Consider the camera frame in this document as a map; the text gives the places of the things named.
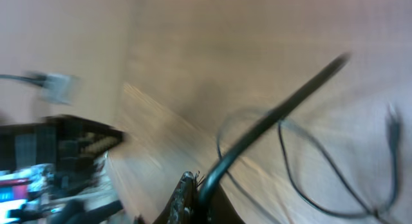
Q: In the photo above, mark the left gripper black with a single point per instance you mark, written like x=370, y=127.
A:
x=70, y=144

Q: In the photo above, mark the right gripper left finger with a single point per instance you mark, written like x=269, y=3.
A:
x=180, y=205

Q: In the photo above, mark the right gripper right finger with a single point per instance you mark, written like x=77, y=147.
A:
x=220, y=210

